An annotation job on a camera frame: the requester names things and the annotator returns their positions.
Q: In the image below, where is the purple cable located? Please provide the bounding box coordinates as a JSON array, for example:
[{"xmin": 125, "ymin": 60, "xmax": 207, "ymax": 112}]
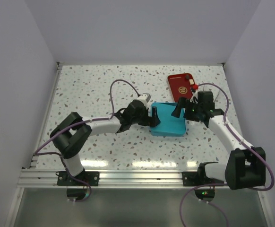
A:
[
  {"xmin": 180, "ymin": 82, "xmax": 275, "ymax": 227},
  {"xmin": 33, "ymin": 79, "xmax": 140, "ymax": 171}
]

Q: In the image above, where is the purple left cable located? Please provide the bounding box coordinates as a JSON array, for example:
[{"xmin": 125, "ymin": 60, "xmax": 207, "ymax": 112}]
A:
[{"xmin": 33, "ymin": 79, "xmax": 140, "ymax": 171}]

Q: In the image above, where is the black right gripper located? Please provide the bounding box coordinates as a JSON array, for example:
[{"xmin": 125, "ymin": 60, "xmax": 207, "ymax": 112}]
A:
[{"xmin": 171, "ymin": 97, "xmax": 202, "ymax": 122}]

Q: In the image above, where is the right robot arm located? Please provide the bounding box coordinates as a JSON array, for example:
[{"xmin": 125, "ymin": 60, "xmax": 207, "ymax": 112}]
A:
[{"xmin": 172, "ymin": 91, "xmax": 266, "ymax": 190}]

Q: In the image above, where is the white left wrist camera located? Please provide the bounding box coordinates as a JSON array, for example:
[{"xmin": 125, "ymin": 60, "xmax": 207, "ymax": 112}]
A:
[{"xmin": 137, "ymin": 93, "xmax": 151, "ymax": 103}]

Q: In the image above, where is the red lacquer tray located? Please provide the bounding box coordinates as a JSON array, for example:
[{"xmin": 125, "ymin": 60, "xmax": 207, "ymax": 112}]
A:
[{"xmin": 167, "ymin": 73, "xmax": 196, "ymax": 102}]

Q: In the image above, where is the teal tin box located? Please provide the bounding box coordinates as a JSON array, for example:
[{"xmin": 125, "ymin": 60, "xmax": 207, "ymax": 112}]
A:
[{"xmin": 149, "ymin": 102, "xmax": 187, "ymax": 138}]

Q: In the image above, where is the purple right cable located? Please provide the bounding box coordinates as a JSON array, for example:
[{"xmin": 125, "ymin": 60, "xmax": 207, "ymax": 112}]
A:
[{"xmin": 180, "ymin": 82, "xmax": 275, "ymax": 227}]

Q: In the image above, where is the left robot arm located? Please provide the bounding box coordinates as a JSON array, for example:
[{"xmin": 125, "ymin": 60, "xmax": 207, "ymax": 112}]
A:
[{"xmin": 50, "ymin": 99, "xmax": 161, "ymax": 186}]

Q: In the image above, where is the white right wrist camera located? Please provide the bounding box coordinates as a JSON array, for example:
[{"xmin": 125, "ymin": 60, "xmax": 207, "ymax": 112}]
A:
[{"xmin": 190, "ymin": 84, "xmax": 205, "ymax": 103}]

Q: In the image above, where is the aluminium mounting rail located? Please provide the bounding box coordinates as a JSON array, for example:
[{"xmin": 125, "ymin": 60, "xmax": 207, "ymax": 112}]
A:
[{"xmin": 19, "ymin": 153, "xmax": 263, "ymax": 188}]

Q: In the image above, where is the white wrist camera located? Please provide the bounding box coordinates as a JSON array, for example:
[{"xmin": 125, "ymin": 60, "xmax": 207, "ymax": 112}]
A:
[
  {"xmin": 137, "ymin": 93, "xmax": 151, "ymax": 103},
  {"xmin": 190, "ymin": 84, "xmax": 205, "ymax": 103}
]

